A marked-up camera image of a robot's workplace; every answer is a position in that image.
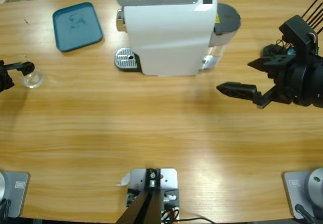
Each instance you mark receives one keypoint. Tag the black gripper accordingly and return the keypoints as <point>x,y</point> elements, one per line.
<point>305,85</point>
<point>5,80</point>

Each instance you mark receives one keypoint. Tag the clear glass cup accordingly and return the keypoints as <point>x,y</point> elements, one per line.
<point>35,80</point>

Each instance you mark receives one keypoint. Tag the white capsule coffee machine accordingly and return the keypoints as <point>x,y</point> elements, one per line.
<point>166,37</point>

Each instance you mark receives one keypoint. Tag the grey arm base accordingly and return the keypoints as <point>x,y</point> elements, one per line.
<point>13,193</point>
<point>302,188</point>

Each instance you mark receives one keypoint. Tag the black capsule holder with rods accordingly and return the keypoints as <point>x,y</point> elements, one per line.
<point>271,50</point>

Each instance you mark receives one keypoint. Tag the teal plastic tray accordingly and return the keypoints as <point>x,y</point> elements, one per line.
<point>75,27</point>

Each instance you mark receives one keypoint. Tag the clear water tank dark lid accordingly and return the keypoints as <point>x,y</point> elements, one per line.
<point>227,17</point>

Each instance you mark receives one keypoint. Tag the white paper tag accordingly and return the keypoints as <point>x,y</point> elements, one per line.
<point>124,179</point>

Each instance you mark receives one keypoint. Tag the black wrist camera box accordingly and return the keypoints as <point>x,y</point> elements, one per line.
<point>295,28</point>

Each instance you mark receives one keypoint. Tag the white mount block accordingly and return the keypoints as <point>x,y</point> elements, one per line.
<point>169,178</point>

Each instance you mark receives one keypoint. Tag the dark camera post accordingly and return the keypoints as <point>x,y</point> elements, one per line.
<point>143,209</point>

